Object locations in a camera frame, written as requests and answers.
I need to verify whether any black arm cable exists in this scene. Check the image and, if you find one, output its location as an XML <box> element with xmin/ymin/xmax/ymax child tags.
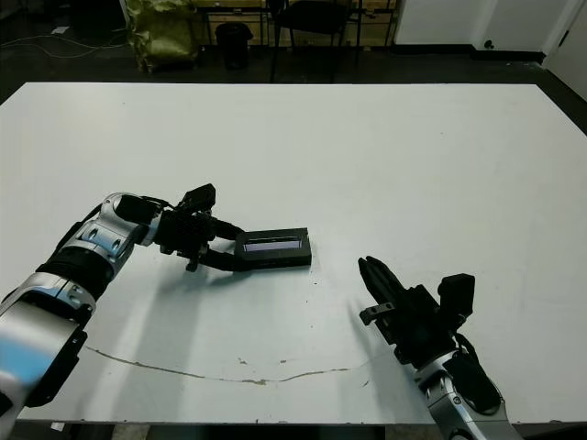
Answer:
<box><xmin>53</xmin><ymin>195</ymin><xmax>185</xmax><ymax>254</ymax></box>
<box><xmin>452</xmin><ymin>332</ymin><xmax>504</xmax><ymax>414</ymax></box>

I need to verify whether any black office chair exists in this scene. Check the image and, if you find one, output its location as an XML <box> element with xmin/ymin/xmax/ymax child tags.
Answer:
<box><xmin>269</xmin><ymin>0</ymin><xmax>364</xmax><ymax>84</ymax></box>

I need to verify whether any yellow-green bag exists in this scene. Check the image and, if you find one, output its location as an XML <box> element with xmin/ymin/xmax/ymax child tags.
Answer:
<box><xmin>126</xmin><ymin>0</ymin><xmax>201</xmax><ymax>74</ymax></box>

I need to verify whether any white floor cable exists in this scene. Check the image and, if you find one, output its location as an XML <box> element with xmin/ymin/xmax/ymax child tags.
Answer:
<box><xmin>0</xmin><ymin>35</ymin><xmax>130</xmax><ymax>60</ymax></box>

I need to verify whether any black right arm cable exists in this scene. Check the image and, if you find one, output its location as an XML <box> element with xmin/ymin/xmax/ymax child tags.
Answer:
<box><xmin>452</xmin><ymin>332</ymin><xmax>504</xmax><ymax>414</ymax></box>

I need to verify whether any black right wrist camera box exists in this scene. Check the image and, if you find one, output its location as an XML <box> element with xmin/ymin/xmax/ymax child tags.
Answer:
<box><xmin>437</xmin><ymin>273</ymin><xmax>476</xmax><ymax>323</ymax></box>

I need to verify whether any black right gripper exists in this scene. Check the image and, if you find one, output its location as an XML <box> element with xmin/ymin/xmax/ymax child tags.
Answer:
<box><xmin>358</xmin><ymin>256</ymin><xmax>460</xmax><ymax>368</ymax></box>

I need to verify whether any black waste bin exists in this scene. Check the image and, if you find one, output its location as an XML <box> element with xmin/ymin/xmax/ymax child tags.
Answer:
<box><xmin>215</xmin><ymin>22</ymin><xmax>254</xmax><ymax>71</ymax></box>

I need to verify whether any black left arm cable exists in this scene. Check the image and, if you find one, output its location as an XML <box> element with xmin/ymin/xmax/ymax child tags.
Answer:
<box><xmin>53</xmin><ymin>195</ymin><xmax>185</xmax><ymax>254</ymax></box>

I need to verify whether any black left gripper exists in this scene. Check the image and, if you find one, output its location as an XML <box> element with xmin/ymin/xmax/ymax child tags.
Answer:
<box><xmin>153</xmin><ymin>206</ymin><xmax>248</xmax><ymax>274</ymax></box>

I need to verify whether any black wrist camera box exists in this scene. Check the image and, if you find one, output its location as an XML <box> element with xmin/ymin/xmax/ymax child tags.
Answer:
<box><xmin>181</xmin><ymin>182</ymin><xmax>217</xmax><ymax>213</ymax></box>
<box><xmin>437</xmin><ymin>273</ymin><xmax>476</xmax><ymax>323</ymax></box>

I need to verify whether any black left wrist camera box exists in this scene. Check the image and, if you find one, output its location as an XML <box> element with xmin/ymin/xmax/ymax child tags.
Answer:
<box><xmin>181</xmin><ymin>182</ymin><xmax>217</xmax><ymax>213</ymax></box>

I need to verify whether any black box lid with print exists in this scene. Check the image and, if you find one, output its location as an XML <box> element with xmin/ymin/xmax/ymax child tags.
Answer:
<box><xmin>233</xmin><ymin>226</ymin><xmax>315</xmax><ymax>272</ymax></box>

